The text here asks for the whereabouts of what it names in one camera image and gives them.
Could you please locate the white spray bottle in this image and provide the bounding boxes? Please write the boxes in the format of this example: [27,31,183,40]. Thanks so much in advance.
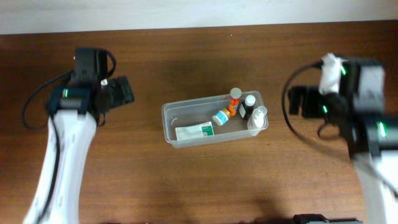
[248,106,267,129]

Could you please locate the black bottle white cap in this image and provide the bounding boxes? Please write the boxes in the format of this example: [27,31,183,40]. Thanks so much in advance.
[239,95,256,120]

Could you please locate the orange tube white cap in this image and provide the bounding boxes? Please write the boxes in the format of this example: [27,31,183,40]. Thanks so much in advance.
[228,87,242,116]

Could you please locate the gold lid small jar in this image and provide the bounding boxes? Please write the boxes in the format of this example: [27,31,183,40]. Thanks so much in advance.
[213,108,231,126]

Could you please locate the white green medicine box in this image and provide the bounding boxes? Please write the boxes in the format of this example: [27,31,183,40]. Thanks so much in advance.
[175,121,214,141]

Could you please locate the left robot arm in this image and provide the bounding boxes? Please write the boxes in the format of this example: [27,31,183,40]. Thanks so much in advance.
[24,47,135,223]

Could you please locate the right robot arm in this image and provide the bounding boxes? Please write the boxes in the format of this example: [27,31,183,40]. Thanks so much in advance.
[281,54,397,223]

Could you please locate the clear plastic container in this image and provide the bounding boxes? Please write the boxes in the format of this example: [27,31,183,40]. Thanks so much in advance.
[162,91,269,148]

